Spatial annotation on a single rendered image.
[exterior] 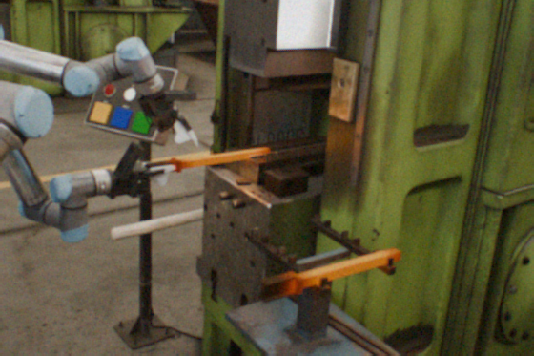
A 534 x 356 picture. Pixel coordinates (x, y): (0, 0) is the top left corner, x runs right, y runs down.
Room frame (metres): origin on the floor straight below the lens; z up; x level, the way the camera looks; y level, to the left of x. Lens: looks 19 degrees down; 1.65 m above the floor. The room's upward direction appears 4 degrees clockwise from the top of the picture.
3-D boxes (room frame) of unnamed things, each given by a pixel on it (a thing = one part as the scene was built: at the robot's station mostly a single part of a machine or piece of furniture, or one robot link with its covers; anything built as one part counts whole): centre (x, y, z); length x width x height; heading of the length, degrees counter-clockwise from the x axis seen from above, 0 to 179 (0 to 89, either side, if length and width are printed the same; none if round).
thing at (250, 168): (2.07, -0.06, 0.96); 0.42 x 0.20 x 0.09; 128
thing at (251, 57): (2.07, -0.06, 1.32); 0.42 x 0.20 x 0.10; 128
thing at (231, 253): (2.04, -0.10, 0.69); 0.56 x 0.38 x 0.45; 128
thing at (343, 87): (1.78, -0.19, 1.27); 0.09 x 0.02 x 0.17; 38
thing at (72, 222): (1.58, 0.56, 0.89); 0.11 x 0.08 x 0.11; 64
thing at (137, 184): (1.67, 0.42, 0.98); 0.12 x 0.08 x 0.09; 128
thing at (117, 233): (2.16, 0.39, 0.62); 0.44 x 0.05 x 0.05; 128
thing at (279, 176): (1.84, -0.05, 0.95); 0.12 x 0.08 x 0.06; 128
